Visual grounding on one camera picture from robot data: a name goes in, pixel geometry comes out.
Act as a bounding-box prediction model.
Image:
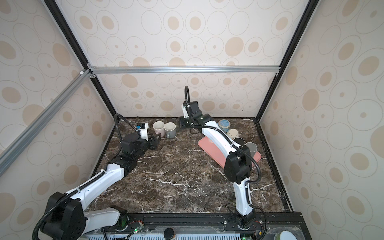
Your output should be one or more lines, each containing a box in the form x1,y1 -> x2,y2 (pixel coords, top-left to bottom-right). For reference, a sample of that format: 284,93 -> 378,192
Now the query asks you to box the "light grey mug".
164,122 -> 177,139

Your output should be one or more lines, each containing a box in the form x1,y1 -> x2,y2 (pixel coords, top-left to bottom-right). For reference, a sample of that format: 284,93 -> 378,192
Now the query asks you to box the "pale pink mug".
153,121 -> 166,137

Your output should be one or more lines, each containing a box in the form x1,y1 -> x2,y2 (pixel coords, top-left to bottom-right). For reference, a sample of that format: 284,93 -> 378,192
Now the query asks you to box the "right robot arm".
182,100 -> 262,229

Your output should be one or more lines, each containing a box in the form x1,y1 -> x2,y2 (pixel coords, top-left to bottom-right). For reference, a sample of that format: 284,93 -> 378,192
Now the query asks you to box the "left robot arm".
32,133 -> 161,240

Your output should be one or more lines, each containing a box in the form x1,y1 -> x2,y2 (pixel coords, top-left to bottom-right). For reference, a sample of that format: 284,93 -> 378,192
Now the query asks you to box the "blue butterfly mug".
218,119 -> 231,133

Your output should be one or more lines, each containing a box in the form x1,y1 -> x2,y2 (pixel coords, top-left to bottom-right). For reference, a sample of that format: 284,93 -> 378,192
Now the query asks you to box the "cream and salmon mug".
227,129 -> 240,140

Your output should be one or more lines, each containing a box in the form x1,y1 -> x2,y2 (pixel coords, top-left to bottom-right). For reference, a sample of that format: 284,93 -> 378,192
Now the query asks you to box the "black mug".
234,137 -> 246,147

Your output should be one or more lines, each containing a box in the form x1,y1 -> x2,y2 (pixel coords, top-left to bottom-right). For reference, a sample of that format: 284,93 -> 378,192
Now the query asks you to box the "dark grey mug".
245,142 -> 258,157

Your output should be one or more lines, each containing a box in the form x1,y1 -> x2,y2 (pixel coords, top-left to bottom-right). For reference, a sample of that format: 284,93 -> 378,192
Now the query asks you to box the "pink plastic tray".
198,137 -> 262,168

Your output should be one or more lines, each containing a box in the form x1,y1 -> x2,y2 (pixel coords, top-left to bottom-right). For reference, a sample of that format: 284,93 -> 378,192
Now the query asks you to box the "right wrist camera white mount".
182,103 -> 189,119

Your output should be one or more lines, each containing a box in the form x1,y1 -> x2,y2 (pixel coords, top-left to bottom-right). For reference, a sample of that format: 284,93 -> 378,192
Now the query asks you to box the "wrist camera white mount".
182,103 -> 189,119
136,123 -> 149,141

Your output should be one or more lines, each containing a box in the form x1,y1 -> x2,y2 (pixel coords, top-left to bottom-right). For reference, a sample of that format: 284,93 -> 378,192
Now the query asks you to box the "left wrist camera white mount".
136,123 -> 149,141

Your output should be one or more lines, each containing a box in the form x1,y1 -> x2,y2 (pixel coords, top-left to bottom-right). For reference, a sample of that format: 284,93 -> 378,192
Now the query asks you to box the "black corrugated cable right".
183,85 -> 262,184

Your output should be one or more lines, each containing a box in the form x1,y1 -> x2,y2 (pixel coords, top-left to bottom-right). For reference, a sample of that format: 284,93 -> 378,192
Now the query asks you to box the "black corrugated cable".
183,85 -> 262,184
113,113 -> 139,157

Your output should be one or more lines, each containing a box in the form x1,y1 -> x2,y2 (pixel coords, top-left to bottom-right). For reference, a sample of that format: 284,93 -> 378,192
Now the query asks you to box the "black corrugated cable left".
113,113 -> 139,157

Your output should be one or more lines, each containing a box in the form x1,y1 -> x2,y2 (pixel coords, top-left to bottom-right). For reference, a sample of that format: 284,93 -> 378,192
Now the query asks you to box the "horizontal aluminium rail back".
90,65 -> 280,74

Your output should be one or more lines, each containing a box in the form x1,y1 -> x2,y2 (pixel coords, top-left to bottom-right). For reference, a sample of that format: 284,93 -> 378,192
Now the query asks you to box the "diagonal aluminium rail left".
1,69 -> 91,175

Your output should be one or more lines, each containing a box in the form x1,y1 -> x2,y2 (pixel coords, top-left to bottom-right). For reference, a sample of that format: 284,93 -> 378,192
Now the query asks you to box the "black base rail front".
83,212 -> 312,240

